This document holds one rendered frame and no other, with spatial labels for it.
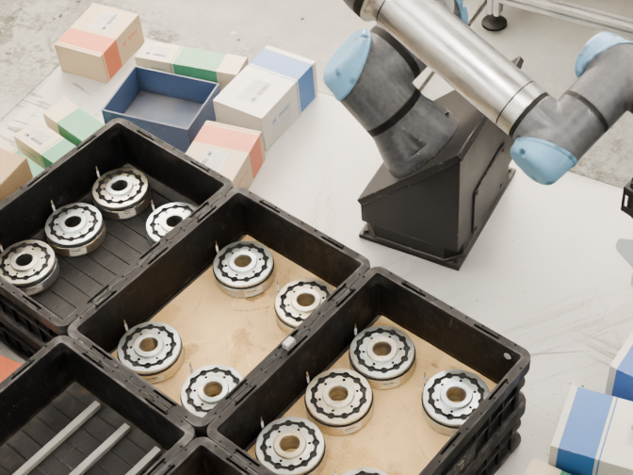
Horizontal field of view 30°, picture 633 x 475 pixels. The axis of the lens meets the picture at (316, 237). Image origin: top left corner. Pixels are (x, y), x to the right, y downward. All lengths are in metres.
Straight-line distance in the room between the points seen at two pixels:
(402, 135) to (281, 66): 0.50
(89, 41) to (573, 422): 1.36
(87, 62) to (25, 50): 1.37
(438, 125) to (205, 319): 0.52
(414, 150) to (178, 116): 0.66
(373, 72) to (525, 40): 1.83
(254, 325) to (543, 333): 0.51
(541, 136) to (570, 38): 2.29
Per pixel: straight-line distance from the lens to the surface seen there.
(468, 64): 1.57
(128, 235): 2.12
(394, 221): 2.15
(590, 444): 1.85
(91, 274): 2.07
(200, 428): 1.72
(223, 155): 2.30
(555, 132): 1.54
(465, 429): 1.68
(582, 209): 2.29
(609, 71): 1.58
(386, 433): 1.80
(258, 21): 3.92
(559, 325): 2.10
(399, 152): 2.04
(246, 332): 1.93
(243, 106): 2.38
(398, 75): 2.03
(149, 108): 2.55
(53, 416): 1.90
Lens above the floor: 2.34
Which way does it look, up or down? 47 degrees down
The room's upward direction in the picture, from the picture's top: 6 degrees counter-clockwise
